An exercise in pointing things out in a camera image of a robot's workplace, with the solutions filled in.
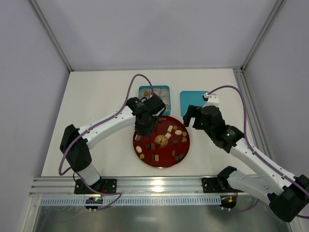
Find silver metal tongs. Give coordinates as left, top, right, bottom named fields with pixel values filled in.
left=135, top=134, right=142, bottom=141

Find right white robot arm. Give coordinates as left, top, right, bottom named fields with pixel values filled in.
left=183, top=105, right=309, bottom=222

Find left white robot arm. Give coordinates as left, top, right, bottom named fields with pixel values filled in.
left=59, top=95, right=166, bottom=186

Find white oval swirl chocolate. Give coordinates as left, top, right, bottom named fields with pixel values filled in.
left=136, top=146, right=142, bottom=153

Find teal tin lid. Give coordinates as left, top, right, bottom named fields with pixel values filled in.
left=180, top=91, right=207, bottom=116

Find teal square tin box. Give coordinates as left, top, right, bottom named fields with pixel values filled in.
left=138, top=86, right=171, bottom=116

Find red round lacquer plate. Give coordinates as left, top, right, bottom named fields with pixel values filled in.
left=132, top=115, right=190, bottom=169

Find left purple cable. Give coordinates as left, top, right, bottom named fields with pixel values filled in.
left=58, top=73, right=155, bottom=210

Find aluminium front rail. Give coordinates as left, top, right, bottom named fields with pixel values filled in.
left=28, top=175, right=247, bottom=197

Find slotted cable duct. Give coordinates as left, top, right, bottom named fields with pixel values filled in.
left=40, top=195, right=221, bottom=206

